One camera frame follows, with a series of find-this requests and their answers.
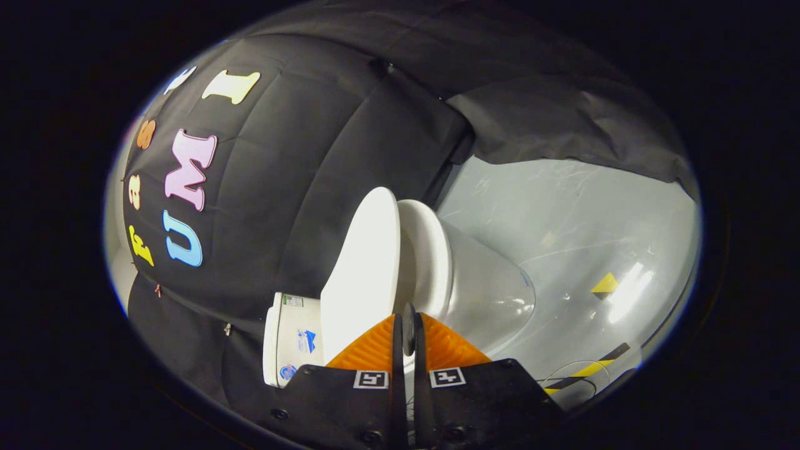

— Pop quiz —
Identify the white toilet bowl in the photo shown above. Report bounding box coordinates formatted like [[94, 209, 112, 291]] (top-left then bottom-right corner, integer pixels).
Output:
[[394, 199, 537, 363]]

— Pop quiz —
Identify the yellow black floor tape strip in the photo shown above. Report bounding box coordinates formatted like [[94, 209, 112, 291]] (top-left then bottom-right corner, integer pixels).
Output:
[[544, 342, 632, 395]]

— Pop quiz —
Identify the white toilet tank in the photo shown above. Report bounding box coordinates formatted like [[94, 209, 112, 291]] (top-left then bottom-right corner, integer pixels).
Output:
[[262, 292, 326, 388]]

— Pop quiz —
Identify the black backdrop cloth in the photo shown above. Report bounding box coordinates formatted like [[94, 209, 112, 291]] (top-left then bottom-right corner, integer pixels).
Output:
[[122, 0, 699, 407]]

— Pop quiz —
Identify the black round lid pull tab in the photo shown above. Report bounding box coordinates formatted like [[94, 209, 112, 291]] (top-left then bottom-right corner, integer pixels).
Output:
[[402, 303, 418, 357]]

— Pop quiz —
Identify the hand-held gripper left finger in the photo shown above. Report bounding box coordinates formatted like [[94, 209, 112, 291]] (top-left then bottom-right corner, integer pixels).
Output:
[[269, 312, 408, 450]]

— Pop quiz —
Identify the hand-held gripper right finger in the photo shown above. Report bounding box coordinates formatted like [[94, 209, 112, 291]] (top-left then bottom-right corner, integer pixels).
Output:
[[412, 312, 566, 449]]

